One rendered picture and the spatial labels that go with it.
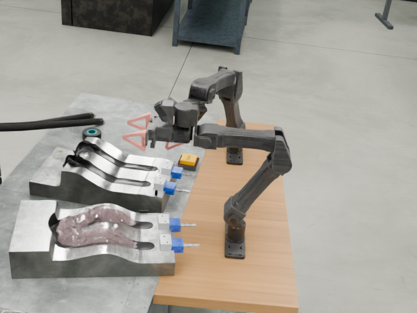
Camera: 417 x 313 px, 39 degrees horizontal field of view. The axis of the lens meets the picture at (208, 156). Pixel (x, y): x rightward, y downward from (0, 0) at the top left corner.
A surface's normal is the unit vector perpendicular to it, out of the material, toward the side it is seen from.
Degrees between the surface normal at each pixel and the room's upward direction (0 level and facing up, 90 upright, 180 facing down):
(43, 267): 90
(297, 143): 0
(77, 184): 90
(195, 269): 0
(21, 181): 0
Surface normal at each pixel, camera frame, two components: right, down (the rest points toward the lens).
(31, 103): 0.09, -0.85
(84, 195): -0.18, 0.50
